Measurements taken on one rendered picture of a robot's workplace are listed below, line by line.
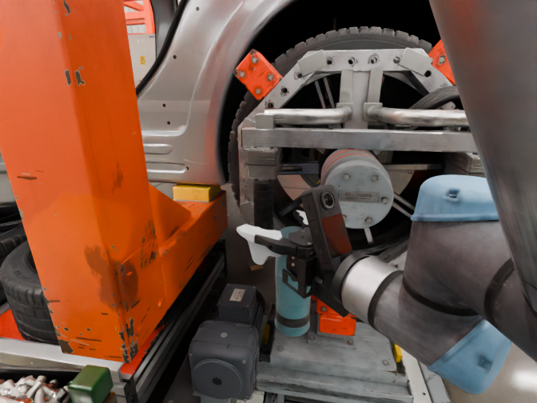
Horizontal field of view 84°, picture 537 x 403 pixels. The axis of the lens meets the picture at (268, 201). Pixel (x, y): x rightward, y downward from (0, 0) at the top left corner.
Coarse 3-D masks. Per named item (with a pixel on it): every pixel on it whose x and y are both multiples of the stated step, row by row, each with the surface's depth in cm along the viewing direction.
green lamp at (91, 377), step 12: (84, 372) 43; (96, 372) 43; (108, 372) 44; (72, 384) 41; (84, 384) 41; (96, 384) 41; (108, 384) 44; (72, 396) 41; (84, 396) 41; (96, 396) 41
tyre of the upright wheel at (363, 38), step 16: (336, 32) 69; (352, 32) 67; (368, 32) 67; (384, 32) 66; (400, 32) 66; (304, 48) 70; (320, 48) 69; (336, 48) 69; (352, 48) 68; (368, 48) 68; (384, 48) 67; (400, 48) 67; (416, 48) 66; (432, 48) 66; (272, 64) 73; (288, 64) 72; (240, 112) 78; (240, 208) 88
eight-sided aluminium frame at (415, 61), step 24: (408, 48) 59; (288, 72) 65; (312, 72) 64; (336, 72) 67; (384, 72) 66; (408, 72) 62; (432, 72) 60; (288, 96) 66; (240, 144) 72; (240, 168) 74; (240, 192) 76; (408, 240) 77
